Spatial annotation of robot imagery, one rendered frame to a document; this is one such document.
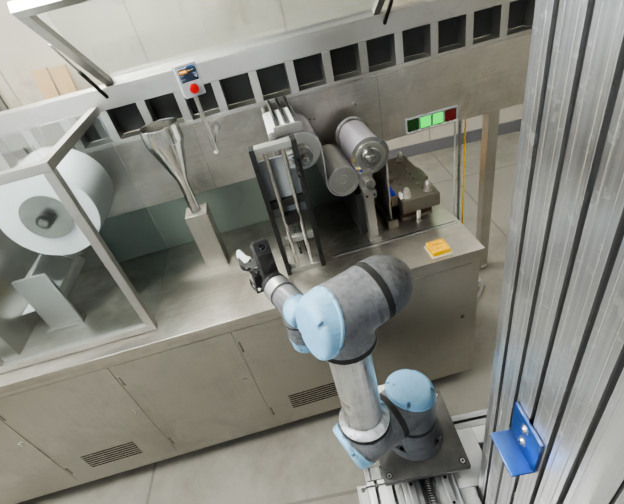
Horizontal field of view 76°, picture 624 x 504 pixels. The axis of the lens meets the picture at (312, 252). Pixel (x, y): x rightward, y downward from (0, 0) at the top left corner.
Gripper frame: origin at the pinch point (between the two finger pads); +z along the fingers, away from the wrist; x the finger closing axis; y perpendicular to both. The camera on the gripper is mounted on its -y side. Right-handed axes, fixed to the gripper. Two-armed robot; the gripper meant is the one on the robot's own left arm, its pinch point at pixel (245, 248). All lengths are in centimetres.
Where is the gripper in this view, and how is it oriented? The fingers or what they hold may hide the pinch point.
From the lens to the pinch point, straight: 123.2
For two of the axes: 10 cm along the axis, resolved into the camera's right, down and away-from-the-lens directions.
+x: 8.5, -3.5, 3.9
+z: -5.2, -4.3, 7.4
